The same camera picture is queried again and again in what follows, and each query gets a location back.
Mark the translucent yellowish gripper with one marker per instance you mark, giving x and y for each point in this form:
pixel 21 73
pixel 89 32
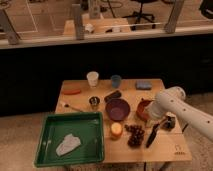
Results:
pixel 149 123

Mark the orange-brown bowl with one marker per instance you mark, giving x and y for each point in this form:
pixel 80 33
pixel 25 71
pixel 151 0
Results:
pixel 140 112

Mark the purple bowl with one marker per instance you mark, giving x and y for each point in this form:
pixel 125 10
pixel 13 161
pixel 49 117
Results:
pixel 117 109

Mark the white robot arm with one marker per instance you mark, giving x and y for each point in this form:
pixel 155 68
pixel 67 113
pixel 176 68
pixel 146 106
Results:
pixel 173 100

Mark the green plastic tray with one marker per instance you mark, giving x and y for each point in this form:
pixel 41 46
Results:
pixel 88 126

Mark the dark metal clamp tool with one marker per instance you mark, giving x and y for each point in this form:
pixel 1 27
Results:
pixel 169 124

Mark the bunch of dark grapes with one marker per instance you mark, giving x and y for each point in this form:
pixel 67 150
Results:
pixel 136 135

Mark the yellow orange cup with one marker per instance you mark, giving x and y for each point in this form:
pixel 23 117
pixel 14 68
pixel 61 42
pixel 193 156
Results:
pixel 116 130

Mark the blue sponge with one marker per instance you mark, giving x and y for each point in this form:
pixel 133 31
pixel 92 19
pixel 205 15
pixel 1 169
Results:
pixel 143 85

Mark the black rectangular block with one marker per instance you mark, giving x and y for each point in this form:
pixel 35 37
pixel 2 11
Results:
pixel 115 94

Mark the blue cup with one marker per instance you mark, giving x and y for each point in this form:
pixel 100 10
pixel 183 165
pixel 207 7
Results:
pixel 115 81

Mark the small metal cup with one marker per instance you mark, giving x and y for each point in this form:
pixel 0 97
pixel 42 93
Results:
pixel 94 102

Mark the white paper cup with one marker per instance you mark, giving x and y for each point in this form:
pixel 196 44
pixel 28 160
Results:
pixel 92 78

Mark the white crumpled cloth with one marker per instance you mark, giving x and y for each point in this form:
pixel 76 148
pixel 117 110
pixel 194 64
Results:
pixel 69 143

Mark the black office chair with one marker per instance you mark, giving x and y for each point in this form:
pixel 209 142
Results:
pixel 138 15

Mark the black handled knife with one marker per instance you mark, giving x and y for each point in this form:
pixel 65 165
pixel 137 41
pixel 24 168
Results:
pixel 152 135

